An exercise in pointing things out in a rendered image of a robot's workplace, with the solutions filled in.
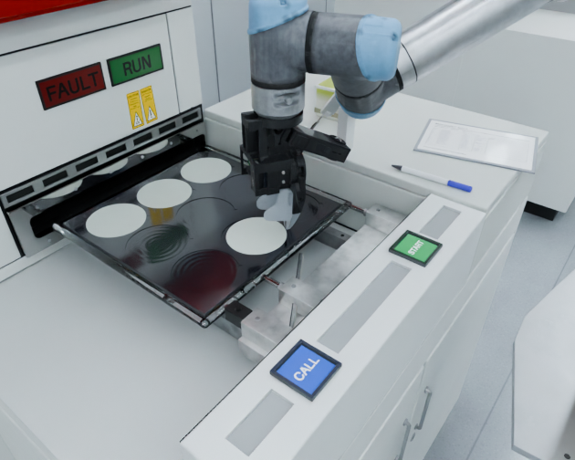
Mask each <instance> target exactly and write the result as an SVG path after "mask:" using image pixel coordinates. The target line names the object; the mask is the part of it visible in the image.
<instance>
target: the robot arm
mask: <svg viewBox="0 0 575 460"><path fill-rule="evenodd" d="M551 1H553V0H451V1H450V2H448V3H446V4H445V5H443V6H441V7H439V8H438V9H436V10H434V11H433V12H432V13H431V14H429V15H427V16H425V17H423V18H422V19H420V20H419V21H417V22H415V23H414V24H412V25H410V26H408V27H407V28H405V29H404V30H403V31H402V25H401V23H400V21H399V20H397V19H395V18H390V17H382V16H376V15H374V14H367V15H353V14H340V13H327V12H316V11H315V10H308V0H249V3H248V29H247V34H248V36H249V55H250V74H251V101H252V109H253V110H252V111H246V112H241V123H242V139H243V144H241V145H240V159H241V173H242V175H244V174H249V175H251V189H252V190H253V191H254V193H255V196H260V195H262V196H261V197H259V198H258V199H257V201H256V206H257V208H259V209H261V210H266V211H265V212H264V218H265V219H266V220H267V221H284V226H285V228H286V229H287V230H288V229H290V228H291V227H292V226H293V224H294V223H295V222H296V221H297V220H298V217H299V215H300V213H301V212H302V209H303V206H304V203H305V199H306V175H307V172H306V163H305V159H304V156H303V154H302V152H303V151H306V152H311V153H314V154H317V155H320V156H323V157H326V158H328V159H330V160H332V161H335V162H336V161H338V162H343V163H345V161H346V159H347V157H348V155H349V153H350V151H351V149H350V148H349V147H348V146H347V145H346V142H345V141H344V140H343V139H341V138H340V137H337V136H335V135H328V134H326V133H323V132H320V131H315V130H312V129H310V128H308V127H305V126H302V125H299V124H300V123H301V122H302V121H303V109H304V107H305V82H306V73H309V74H317V75H326V76H331V79H332V82H333V85H334V89H335V96H336V99H337V101H338V103H339V104H340V106H341V108H342V109H343V110H344V112H345V113H346V114H348V115H349V116H351V117H352V118H354V119H359V120H364V119H368V118H371V117H373V116H375V115H376V114H377V113H378V112H379V111H380V110H381V109H382V107H383V105H384V103H385V101H386V100H387V99H388V98H389V97H391V96H393V95H395V94H396V93H398V92H399V91H401V90H403V89H405V88H407V87H409V86H410V85H412V84H413V83H415V82H416V81H418V80H420V79H421V78H424V77H425V76H427V75H429V74H430V73H432V72H434V71H435V70H437V69H439V68H440V67H442V66H443V65H445V64H447V63H448V62H450V61H452V60H454V59H455V58H458V57H459V56H461V55H463V54H464V53H465V52H467V51H468V50H470V49H472V48H473V47H476V46H477V45H479V44H481V43H482V42H484V41H486V40H488V39H489V38H490V37H492V36H494V35H496V34H497V33H499V32H501V31H502V30H504V29H506V28H507V27H509V26H511V25H513V24H515V23H516V22H517V21H519V20H520V19H522V18H524V17H526V16H528V15H530V14H531V13H533V12H535V11H536V10H538V9H540V8H541V7H542V6H544V5H546V4H548V3H549V2H551ZM243 153H244V154H245V156H246V158H247V159H248V164H249V165H248V166H246V167H245V168H244V159H243Z"/></svg>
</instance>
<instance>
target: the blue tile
mask: <svg viewBox="0 0 575 460"><path fill-rule="evenodd" d="M334 367H335V365H334V364H332V363H331V362H329V361H327V360H325V359H323V358H322V357H320V356H319V355H318V354H316V353H314V352H313V351H311V350H309V349H307V348H305V347H304V346H302V345H301V346H300V347H299V348H298V349H297V350H296V351H295V353H294V354H293V355H292V356H291V357H290V358H289V359H288V360H287V361H286V362H285V363H284V364H283V365H282V366H281V367H280V368H279V369H278V370H277V372H278V373H279V374H281V375H282V376H284V377H285V378H287V379H289V380H290V381H292V382H294V383H295V384H296V385H297V386H299V387H300V388H302V389H303V390H305V391H306V392H309V393H310V394H312V393H313V392H314V391H315V390H316V389H317V388H318V386H319V385H320V384H321V383H322V382H323V380H324V379H325V378H326V377H327V376H328V375H329V373H330V372H331V371H332V370H333V369H334Z"/></svg>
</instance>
